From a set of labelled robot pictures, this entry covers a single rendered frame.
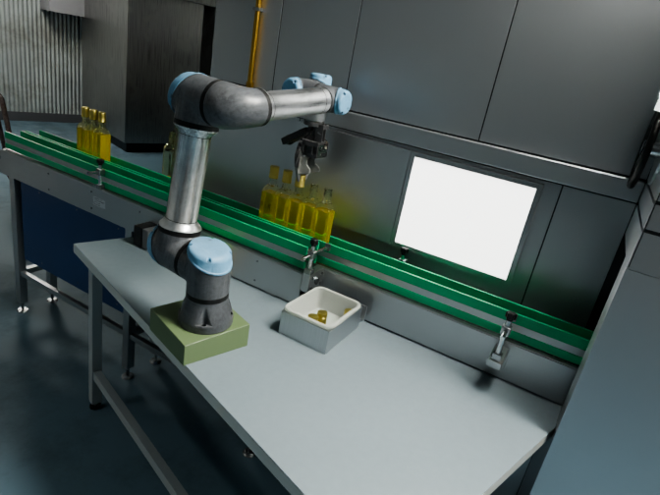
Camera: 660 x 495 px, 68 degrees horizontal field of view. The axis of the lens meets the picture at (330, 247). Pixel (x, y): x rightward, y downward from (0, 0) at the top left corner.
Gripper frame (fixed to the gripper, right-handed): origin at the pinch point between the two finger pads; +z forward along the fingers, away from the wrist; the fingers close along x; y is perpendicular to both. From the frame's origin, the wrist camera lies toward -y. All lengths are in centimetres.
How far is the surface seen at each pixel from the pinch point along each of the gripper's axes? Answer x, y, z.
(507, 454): -36, 93, 40
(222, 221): -13.9, -21.7, 21.1
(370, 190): 12.5, 22.2, 0.3
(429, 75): 16, 33, -41
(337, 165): 12.3, 7.2, -4.8
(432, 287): -3, 57, 20
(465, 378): -12, 76, 40
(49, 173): -17, -122, 29
